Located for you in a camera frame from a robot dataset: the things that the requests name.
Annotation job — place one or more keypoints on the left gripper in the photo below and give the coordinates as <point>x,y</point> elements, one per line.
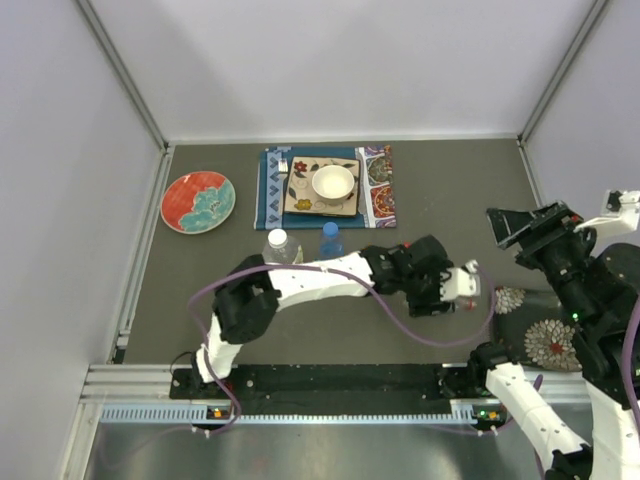
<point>430,304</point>

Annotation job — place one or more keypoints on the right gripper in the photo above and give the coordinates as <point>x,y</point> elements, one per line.
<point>549,222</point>

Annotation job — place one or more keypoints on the blue label water bottle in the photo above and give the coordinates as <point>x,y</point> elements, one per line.
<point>331,245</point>

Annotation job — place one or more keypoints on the clear bottle white cap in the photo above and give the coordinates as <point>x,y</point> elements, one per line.
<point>281,248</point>

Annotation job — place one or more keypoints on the clear plastic bottle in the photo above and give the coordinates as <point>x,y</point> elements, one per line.
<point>463,304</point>

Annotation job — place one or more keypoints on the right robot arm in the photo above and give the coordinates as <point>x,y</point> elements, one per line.
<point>600,294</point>

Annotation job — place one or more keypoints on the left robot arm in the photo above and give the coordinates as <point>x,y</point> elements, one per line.
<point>247,300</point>

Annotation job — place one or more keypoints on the blue patterned placemat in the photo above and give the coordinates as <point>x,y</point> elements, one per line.
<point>376,201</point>

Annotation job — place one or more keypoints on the black floral square plate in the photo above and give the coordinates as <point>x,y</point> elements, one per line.
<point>531,325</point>

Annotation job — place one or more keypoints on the white ceramic bowl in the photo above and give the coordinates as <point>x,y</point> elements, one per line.
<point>333,183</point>

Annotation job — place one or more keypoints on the square floral beige plate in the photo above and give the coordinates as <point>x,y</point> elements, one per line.
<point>300,198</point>

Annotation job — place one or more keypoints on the red and teal plate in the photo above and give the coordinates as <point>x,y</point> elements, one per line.
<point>197,202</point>

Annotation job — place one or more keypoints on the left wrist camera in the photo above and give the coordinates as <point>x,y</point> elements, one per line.
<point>460,282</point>

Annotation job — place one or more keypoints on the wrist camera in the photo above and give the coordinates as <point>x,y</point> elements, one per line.
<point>460,282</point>
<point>619,215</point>

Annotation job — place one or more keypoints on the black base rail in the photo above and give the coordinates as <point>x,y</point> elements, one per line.
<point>365,389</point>

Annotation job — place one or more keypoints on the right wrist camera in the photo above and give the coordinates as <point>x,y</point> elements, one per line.
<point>619,215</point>

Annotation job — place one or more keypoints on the grey slotted cable duct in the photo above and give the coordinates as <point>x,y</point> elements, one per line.
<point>461,414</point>

